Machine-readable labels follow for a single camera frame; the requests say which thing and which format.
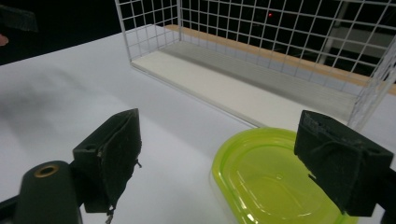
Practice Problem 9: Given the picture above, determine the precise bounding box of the white wire rack shelf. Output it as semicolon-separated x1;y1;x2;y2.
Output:
114;0;396;133

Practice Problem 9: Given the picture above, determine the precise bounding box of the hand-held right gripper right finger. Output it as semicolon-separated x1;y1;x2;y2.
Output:
293;109;395;217

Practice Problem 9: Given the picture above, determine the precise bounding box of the green lidded food container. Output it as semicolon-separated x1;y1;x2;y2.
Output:
210;127;360;224

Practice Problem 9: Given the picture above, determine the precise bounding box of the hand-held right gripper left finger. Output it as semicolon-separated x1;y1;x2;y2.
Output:
72;107;143;218

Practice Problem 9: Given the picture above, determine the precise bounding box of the grey metal stand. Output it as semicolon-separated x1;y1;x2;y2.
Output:
317;0;396;64

